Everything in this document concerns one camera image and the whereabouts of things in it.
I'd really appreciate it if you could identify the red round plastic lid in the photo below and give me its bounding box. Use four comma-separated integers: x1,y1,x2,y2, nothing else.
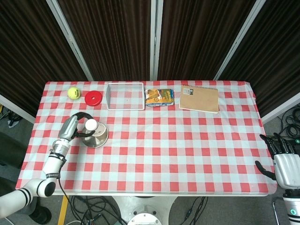
84,90,103,106

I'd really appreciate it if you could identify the dark brown partition panel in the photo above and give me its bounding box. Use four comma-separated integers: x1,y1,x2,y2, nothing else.
58,0,152,82
157,0,256,82
219,0,300,118
0,0,88,118

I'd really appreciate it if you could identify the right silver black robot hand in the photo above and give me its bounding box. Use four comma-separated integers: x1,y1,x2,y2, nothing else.
255,132,300,189

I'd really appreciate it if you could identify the red white checkered tablecloth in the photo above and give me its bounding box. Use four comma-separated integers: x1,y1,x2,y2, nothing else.
15,81,278,196

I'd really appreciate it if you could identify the brown spiral notebook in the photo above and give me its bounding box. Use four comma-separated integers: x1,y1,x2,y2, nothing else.
179,84,219,115

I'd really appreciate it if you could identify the grey metal partition post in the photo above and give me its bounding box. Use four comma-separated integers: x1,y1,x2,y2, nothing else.
46,0,95,82
213,0,267,81
149,0,164,82

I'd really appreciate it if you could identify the black power strip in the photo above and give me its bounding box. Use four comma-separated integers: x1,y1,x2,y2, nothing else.
289,138,300,154

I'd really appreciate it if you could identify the black floor cable tangle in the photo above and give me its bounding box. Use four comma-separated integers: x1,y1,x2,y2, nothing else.
172,196,210,225
69,195,129,225
278,106,300,137
0,104,23,128

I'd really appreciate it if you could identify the white wire mesh basket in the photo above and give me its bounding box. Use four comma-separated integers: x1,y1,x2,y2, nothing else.
105,82,145,111

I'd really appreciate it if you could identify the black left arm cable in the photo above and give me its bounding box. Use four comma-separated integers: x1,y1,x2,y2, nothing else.
56,174,71,197

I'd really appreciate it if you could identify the yellow floor tape strip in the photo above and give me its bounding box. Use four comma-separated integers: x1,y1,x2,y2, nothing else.
57,195,70,225

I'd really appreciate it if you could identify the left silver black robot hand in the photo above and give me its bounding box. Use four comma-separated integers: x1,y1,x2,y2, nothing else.
58,112,96,141

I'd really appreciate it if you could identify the orange blue snack packet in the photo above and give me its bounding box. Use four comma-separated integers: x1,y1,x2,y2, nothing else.
144,88,175,107

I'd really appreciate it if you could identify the yellow tennis ball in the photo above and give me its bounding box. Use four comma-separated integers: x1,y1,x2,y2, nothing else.
67,87,82,100

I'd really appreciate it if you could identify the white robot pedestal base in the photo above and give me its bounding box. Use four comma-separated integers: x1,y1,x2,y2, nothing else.
110,195,179,225

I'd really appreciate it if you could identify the round metal plate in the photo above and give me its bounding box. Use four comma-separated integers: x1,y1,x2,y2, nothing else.
81,127,110,149

